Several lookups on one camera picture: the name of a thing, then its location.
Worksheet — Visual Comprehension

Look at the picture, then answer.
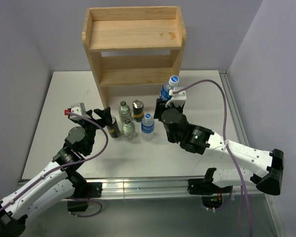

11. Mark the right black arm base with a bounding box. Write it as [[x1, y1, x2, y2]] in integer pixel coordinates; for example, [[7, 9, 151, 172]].
[[187, 178, 233, 212]]

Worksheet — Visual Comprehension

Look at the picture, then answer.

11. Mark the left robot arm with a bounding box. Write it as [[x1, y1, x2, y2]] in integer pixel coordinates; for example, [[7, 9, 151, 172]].
[[0, 103, 112, 237]]

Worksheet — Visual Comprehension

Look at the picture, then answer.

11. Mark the wooden two-tier shelf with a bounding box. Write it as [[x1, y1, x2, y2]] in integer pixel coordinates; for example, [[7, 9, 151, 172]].
[[82, 6, 186, 106]]

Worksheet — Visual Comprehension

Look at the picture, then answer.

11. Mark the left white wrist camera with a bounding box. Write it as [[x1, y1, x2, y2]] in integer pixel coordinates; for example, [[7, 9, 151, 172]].
[[65, 103, 87, 120]]

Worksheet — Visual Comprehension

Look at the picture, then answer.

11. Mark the aluminium side rail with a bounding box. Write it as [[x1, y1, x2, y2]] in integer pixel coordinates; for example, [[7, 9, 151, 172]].
[[219, 70, 287, 237]]

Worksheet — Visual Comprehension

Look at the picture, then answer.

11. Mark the aluminium front rail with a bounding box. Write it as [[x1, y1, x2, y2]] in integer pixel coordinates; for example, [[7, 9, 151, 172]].
[[17, 176, 237, 200]]

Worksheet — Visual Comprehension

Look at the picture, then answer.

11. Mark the black can yellow label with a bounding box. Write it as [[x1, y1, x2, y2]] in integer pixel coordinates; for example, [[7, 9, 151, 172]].
[[132, 100, 144, 122]]

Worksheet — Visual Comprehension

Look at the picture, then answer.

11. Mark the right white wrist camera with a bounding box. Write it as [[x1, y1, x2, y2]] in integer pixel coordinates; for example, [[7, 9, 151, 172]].
[[166, 87, 187, 108]]

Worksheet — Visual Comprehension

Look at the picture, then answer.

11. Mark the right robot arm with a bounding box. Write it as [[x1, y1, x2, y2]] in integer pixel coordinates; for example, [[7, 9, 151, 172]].
[[153, 99, 284, 196]]

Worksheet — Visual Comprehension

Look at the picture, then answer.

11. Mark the blue label water bottle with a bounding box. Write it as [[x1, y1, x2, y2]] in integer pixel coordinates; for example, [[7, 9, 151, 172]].
[[159, 75, 180, 101]]

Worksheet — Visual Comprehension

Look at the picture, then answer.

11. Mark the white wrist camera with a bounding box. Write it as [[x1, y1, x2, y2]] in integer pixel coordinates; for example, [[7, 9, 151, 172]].
[[65, 103, 87, 120], [166, 87, 187, 108]]

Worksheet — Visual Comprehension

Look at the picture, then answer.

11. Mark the front clear glass bottle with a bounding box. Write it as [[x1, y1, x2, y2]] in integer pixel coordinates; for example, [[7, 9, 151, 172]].
[[122, 118, 136, 140]]

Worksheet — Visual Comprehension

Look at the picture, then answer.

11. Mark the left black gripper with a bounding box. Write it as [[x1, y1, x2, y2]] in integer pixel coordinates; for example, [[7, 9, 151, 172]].
[[75, 107, 112, 154]]

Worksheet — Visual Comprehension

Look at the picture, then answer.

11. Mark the clear glass bottle green cap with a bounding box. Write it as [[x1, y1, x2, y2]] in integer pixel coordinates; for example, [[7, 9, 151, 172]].
[[118, 101, 132, 123]]

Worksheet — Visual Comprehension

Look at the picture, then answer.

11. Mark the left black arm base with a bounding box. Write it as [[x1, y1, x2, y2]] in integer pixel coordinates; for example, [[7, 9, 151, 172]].
[[67, 182, 103, 218]]

